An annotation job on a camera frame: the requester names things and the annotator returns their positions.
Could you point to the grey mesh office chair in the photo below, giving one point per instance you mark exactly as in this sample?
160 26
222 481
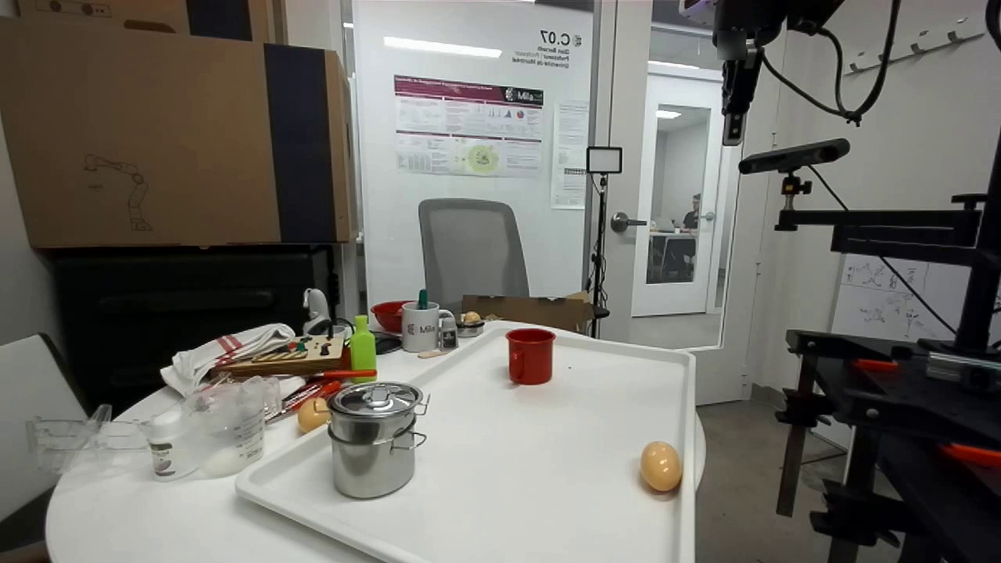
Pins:
474 251

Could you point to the small white bottle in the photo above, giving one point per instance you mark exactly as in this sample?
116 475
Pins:
163 448

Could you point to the clear plastic container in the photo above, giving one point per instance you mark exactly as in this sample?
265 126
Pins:
237 427

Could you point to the green plastic bottle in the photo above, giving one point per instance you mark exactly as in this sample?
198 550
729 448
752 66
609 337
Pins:
364 349

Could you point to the metal strainer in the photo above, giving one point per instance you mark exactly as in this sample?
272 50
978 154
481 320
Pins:
471 331

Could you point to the white spray bottle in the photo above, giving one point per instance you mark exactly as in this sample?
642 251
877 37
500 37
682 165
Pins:
316 308

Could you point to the black workbench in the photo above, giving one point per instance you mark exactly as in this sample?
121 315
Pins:
919 418

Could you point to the steel pot with lid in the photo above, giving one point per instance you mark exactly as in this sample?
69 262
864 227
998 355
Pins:
376 472

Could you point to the wooden board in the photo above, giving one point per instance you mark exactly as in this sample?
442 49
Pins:
283 361

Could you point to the white printed mug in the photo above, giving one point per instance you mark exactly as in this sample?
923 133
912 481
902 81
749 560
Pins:
422 332

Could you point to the whiteboard with scribbles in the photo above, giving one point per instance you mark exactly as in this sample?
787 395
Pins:
886 302

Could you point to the clear plastic bag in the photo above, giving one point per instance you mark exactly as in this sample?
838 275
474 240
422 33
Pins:
75 438

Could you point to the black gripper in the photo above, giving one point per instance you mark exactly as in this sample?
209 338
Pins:
752 19

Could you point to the black stereo camera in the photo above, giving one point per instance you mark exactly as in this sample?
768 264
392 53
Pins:
794 158

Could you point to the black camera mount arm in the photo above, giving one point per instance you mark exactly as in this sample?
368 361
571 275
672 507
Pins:
896 233

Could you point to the white wall hook rail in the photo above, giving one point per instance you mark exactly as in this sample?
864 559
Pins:
919 44

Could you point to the white plastic tray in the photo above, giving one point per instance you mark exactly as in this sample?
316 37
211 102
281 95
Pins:
520 472

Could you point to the red mug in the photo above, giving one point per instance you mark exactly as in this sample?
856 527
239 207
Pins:
529 361

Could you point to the white cloth red print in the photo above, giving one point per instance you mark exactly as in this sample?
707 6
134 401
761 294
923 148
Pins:
225 349

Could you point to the white paper sheet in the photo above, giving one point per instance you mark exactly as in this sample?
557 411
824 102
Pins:
571 158

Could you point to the large cardboard box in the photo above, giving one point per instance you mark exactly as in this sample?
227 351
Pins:
135 136

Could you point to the red bowl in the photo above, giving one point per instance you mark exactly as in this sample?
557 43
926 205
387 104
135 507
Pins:
388 315

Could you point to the purple header poster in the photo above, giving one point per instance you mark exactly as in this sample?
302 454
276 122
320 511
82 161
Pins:
471 126

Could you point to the green marker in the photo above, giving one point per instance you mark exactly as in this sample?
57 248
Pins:
424 298

